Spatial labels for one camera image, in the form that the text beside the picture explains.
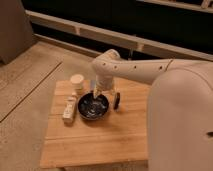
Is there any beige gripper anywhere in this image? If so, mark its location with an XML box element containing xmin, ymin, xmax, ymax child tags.
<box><xmin>93</xmin><ymin>76</ymin><xmax>115</xmax><ymax>98</ymax></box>

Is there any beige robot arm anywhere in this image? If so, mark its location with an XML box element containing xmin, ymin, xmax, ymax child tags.
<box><xmin>92</xmin><ymin>49</ymin><xmax>213</xmax><ymax>171</ymax></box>

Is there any white eraser block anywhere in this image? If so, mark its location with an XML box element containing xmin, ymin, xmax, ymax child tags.
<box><xmin>62</xmin><ymin>93</ymin><xmax>78</xmax><ymax>124</ymax></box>

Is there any small blue-grey object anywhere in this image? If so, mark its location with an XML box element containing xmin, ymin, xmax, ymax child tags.
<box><xmin>90</xmin><ymin>80</ymin><xmax>96</xmax><ymax>91</ymax></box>

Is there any white round cup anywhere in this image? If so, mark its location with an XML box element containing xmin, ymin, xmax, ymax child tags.
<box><xmin>70</xmin><ymin>74</ymin><xmax>84</xmax><ymax>94</ymax></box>

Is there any dark round bowl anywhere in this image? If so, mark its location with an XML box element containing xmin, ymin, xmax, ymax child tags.
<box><xmin>78</xmin><ymin>93</ymin><xmax>109</xmax><ymax>120</ymax></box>

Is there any wooden table board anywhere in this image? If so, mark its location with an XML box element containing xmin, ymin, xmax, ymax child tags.
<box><xmin>40</xmin><ymin>79</ymin><xmax>149</xmax><ymax>168</ymax></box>

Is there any beige cabinet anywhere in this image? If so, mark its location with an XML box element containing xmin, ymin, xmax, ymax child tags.
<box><xmin>0</xmin><ymin>0</ymin><xmax>36</xmax><ymax>64</ymax></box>

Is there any wooden rail shelf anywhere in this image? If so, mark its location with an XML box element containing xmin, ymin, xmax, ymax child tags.
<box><xmin>26</xmin><ymin>10</ymin><xmax>213</xmax><ymax>61</ymax></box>

